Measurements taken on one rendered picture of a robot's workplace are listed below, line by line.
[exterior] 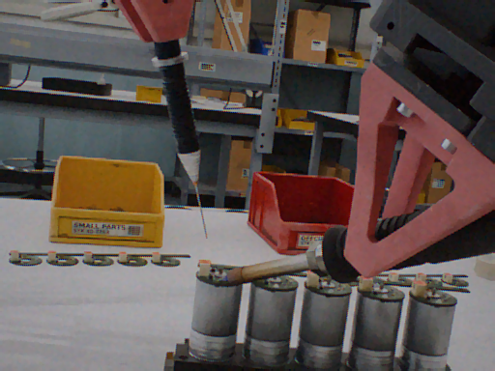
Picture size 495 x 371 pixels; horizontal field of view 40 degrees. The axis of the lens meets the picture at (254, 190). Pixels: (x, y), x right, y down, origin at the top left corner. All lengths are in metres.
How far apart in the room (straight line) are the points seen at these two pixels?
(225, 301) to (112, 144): 4.42
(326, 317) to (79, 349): 0.15
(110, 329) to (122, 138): 4.33
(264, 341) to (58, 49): 2.28
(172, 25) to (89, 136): 4.45
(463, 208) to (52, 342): 0.26
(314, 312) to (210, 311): 0.05
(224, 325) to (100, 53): 2.27
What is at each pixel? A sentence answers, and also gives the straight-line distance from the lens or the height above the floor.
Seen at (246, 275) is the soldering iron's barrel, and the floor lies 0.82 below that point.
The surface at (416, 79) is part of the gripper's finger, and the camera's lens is 0.24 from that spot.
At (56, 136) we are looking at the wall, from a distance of 4.75.
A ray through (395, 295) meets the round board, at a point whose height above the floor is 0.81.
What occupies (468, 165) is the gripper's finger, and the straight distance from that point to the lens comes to 0.23.
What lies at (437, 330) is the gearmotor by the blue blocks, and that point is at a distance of 0.37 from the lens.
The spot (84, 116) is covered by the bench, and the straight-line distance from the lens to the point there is 2.66.
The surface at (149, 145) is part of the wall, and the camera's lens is 4.77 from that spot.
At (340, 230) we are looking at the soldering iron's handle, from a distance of 0.29.
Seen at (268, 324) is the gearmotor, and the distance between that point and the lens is 0.35.
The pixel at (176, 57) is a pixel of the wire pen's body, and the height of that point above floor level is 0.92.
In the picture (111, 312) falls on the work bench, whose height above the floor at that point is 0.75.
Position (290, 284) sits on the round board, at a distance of 0.35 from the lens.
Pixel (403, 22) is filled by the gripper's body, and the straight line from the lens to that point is 0.22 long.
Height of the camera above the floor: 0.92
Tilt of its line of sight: 10 degrees down
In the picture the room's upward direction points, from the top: 7 degrees clockwise
